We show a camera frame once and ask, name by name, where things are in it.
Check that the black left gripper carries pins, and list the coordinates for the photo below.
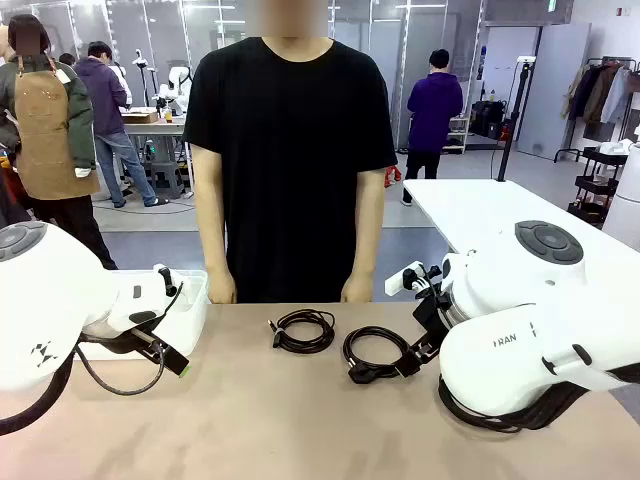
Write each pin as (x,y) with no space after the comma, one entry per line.
(145,345)

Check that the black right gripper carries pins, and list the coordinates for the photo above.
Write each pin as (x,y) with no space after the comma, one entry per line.
(432,320)

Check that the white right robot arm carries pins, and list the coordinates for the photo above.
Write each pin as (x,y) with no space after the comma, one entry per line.
(500,370)

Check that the person's left forearm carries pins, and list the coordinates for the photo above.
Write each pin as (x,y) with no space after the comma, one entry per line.
(367,235)

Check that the person's right forearm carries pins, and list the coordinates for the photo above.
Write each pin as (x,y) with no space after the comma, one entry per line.
(214,235)

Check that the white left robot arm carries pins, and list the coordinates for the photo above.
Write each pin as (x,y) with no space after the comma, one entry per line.
(45,300)

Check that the person's right hand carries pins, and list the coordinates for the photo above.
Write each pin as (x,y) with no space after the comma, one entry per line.
(222,289)

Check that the person's left hand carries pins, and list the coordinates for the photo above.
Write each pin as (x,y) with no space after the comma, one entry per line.
(357,290)

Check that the clear plastic storage bin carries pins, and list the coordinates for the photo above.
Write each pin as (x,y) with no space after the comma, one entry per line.
(192,310)

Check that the white folding table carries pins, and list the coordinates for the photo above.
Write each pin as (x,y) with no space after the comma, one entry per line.
(500,210)

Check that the grey step stool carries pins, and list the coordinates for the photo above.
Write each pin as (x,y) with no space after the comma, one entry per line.
(166,180)

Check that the small red white object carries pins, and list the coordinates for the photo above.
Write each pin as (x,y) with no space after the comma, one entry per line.
(392,176)

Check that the white shoe rack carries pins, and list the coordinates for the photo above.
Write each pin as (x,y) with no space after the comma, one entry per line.
(457,135)

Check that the grey workbench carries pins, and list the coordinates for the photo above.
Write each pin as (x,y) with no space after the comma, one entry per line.
(155,129)

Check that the person in black T-shirt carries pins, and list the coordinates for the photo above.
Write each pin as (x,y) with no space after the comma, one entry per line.
(290,150)

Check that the flat cardboard box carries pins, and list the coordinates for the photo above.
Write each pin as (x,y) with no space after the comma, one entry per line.
(140,117)

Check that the black luggage pile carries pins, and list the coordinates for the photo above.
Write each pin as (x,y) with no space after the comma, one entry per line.
(487,120)

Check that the person purple hoodie black trousers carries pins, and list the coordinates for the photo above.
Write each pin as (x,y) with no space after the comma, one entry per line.
(432,110)

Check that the black utility cart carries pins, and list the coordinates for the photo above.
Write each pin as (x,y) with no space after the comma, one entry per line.
(595,185)

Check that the white cylindrical machine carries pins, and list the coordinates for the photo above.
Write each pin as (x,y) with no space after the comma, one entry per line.
(627,200)

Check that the person in brown apron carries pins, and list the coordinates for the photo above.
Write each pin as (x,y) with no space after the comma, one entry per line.
(45,125)

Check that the person purple hoodie blue jeans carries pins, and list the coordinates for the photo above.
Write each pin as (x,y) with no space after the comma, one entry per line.
(107,100)

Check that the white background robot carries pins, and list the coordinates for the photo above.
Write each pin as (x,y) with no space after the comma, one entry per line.
(122,80)
(175,85)

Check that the black stand with white head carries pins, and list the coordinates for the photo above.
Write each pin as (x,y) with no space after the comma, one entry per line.
(141,60)

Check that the coat rack with clothes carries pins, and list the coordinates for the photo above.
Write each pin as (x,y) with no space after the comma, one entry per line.
(595,95)

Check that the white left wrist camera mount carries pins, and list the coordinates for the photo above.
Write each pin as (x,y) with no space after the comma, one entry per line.
(140,295)

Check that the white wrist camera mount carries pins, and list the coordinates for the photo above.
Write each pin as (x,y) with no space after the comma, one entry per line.
(395,285)
(140,295)

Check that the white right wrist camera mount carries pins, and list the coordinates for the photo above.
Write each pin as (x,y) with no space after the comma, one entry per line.
(395,285)

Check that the black camera pole stand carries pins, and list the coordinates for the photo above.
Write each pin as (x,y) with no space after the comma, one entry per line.
(505,167)

